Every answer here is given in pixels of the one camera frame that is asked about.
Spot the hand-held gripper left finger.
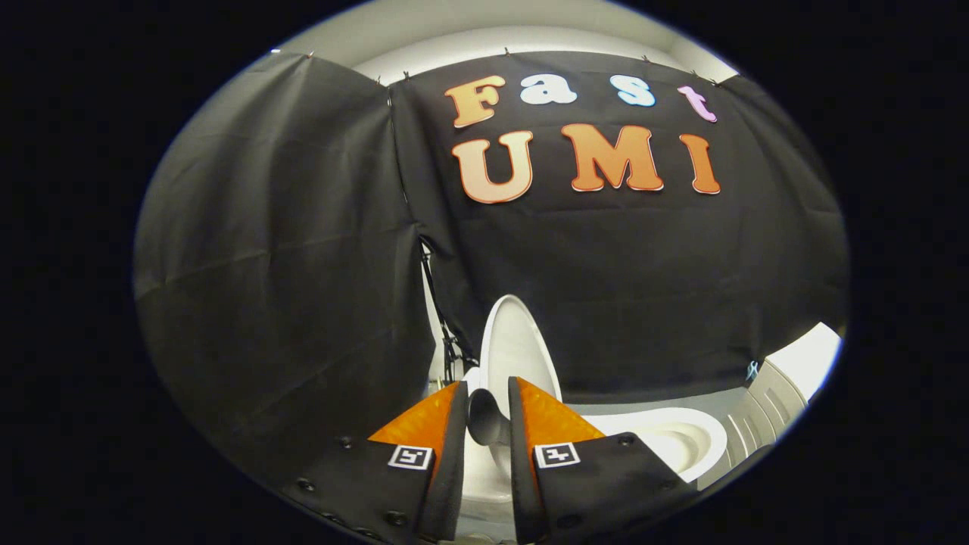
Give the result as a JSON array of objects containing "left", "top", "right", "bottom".
[{"left": 282, "top": 381, "right": 471, "bottom": 545}]

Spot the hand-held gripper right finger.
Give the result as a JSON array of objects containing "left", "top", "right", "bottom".
[{"left": 506, "top": 376, "right": 699, "bottom": 545}]

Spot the black backdrop cloth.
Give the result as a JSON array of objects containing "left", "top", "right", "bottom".
[{"left": 135, "top": 50, "right": 850, "bottom": 485}]

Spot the white drawer cabinet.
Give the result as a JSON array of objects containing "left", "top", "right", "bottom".
[{"left": 696, "top": 322, "right": 843, "bottom": 490}]

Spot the black cable bundle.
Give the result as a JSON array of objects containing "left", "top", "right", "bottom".
[{"left": 418, "top": 235, "right": 480, "bottom": 384}]

